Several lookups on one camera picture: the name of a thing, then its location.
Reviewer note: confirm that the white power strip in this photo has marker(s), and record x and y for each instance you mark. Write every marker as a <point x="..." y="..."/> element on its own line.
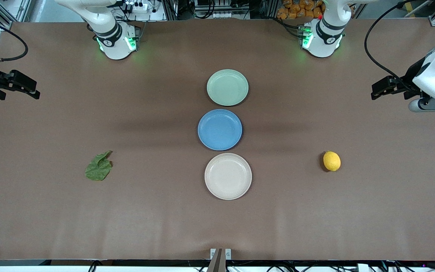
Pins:
<point x="138" y="6"/>

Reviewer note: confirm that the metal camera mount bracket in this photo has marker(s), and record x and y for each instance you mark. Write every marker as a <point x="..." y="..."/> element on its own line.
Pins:
<point x="220" y="260"/>

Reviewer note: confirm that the yellow lemon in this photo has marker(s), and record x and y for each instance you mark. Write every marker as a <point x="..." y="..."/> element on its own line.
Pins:
<point x="332" y="161"/>

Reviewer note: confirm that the beige plate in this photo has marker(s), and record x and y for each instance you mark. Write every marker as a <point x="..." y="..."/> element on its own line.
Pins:
<point x="228" y="176"/>

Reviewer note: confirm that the blue plate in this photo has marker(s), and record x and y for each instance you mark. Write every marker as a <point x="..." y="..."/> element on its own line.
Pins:
<point x="219" y="130"/>

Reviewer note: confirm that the green lettuce leaf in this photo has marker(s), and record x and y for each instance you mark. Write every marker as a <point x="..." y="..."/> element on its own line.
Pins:
<point x="98" y="168"/>

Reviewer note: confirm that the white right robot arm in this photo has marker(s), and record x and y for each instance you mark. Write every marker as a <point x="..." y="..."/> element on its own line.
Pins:
<point x="113" y="37"/>

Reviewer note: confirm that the light green plate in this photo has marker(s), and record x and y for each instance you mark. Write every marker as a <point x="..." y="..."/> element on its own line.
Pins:
<point x="227" y="87"/>

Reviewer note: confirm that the bag of orange items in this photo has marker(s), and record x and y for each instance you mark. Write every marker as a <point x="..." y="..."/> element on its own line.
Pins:
<point x="300" y="9"/>

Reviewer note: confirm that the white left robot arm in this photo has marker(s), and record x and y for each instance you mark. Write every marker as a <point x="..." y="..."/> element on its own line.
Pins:
<point x="325" y="37"/>

